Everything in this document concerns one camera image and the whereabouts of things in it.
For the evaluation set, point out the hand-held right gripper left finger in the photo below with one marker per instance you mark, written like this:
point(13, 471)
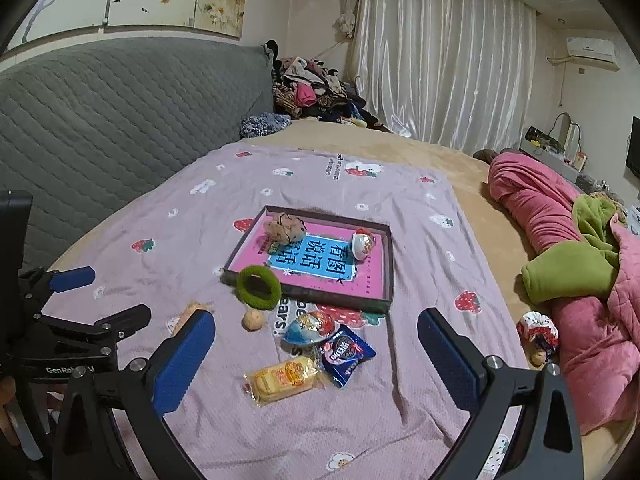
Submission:
point(185, 360)

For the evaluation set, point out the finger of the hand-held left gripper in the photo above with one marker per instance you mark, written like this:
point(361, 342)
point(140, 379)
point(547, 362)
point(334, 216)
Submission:
point(120, 322)
point(72, 280)

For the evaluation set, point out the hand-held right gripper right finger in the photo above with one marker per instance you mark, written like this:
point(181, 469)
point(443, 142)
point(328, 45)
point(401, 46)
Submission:
point(447, 360)

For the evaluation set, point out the tan plush toy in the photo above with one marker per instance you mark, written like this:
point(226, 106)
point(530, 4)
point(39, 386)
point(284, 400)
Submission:
point(187, 310)

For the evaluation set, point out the small beige lumpy ball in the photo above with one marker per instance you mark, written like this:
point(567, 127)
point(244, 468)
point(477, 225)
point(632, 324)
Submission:
point(252, 320)

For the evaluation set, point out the green fuzzy scrunchie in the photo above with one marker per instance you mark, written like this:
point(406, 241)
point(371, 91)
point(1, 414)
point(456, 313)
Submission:
point(243, 292)

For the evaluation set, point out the blue cookie packet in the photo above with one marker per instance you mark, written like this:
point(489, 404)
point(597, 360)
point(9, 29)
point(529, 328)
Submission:
point(345, 355)

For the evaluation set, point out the shallow pink printed box tray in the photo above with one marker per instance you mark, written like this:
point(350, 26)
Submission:
point(375, 270)

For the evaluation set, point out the blue egg toy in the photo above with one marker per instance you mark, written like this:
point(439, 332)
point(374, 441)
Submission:
point(307, 327)

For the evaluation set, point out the red and white egg toy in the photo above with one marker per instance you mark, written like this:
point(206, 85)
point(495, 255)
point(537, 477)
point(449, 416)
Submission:
point(364, 245)

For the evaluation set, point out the beige sheer scrunchie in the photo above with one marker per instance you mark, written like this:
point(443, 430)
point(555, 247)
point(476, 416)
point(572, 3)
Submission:
point(285, 230)

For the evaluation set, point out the person's left hand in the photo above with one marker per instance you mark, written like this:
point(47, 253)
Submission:
point(6, 425)

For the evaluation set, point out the red and white scrunchie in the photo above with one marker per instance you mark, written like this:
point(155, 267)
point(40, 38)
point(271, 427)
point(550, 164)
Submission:
point(537, 329)

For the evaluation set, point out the yellow snack packet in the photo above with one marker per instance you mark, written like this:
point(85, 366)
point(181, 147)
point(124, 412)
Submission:
point(285, 377)

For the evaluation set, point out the purple strawberry print blanket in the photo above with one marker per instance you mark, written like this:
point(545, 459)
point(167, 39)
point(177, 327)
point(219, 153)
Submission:
point(150, 210)

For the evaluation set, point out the green fleece blanket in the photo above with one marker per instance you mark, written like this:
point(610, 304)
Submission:
point(570, 270)

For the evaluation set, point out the pink quilt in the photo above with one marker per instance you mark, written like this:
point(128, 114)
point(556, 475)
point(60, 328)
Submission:
point(540, 210)

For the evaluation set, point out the grey quilted headboard cover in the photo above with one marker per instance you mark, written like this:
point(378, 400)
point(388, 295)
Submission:
point(125, 110)

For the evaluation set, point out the brown cloth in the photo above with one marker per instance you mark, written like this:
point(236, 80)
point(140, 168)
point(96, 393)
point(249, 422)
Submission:
point(485, 155)

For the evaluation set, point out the grey desk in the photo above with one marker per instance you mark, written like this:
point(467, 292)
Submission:
point(565, 167)

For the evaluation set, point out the dark box on desk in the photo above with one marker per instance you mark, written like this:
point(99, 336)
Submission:
point(539, 136)

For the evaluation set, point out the blue knitted cloth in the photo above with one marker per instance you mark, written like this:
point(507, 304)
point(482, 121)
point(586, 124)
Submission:
point(265, 126)

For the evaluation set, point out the arched mirror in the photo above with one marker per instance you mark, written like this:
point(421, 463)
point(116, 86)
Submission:
point(571, 132)

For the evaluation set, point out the black television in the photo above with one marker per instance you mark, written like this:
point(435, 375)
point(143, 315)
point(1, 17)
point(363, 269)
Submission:
point(635, 150)

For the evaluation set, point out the white satin curtain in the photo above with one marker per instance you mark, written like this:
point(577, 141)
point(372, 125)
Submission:
point(440, 60)

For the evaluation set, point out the pile of clothes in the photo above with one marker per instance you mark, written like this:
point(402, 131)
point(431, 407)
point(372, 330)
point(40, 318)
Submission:
point(310, 85)

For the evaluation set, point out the white air conditioner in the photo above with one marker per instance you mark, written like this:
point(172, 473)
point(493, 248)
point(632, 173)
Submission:
point(592, 52)

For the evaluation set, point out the white hanging plush ornament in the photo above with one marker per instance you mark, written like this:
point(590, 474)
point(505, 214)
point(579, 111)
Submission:
point(345, 24)

